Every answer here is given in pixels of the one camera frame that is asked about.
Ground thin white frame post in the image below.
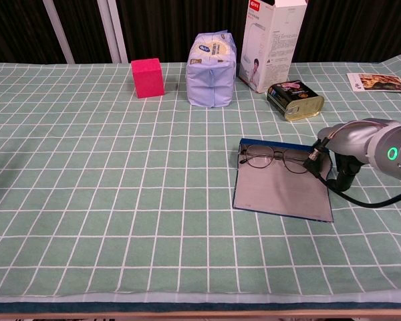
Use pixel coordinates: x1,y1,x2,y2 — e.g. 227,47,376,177
42,0,76,64

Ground blue glasses case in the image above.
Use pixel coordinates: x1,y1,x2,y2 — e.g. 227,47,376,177
233,138,335,223

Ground printed photo card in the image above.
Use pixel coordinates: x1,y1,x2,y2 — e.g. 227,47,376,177
346,72,401,92

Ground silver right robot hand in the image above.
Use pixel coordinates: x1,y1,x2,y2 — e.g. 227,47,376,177
315,118,386,193

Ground black pleated curtain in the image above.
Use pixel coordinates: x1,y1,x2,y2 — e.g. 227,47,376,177
0,0,401,64

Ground thin-framed eyeglasses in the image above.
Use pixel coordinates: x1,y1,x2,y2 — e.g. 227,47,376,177
239,144,317,175

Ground green checked tablecloth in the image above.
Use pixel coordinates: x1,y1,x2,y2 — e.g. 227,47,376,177
0,54,401,304

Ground light blue tissue pack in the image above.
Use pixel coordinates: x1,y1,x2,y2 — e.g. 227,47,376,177
186,30,237,108

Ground black gold luncheon meat can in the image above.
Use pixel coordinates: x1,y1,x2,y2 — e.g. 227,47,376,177
266,80,325,122

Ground pink foam cube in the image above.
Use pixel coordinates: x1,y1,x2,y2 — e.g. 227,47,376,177
130,58,165,99

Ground black robot hand cable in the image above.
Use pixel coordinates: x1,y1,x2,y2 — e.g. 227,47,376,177
302,136,401,209

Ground double white frame post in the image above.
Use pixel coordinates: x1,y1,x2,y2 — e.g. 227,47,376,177
96,0,130,64

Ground white open carton box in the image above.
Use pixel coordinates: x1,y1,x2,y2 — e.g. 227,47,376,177
238,0,309,94

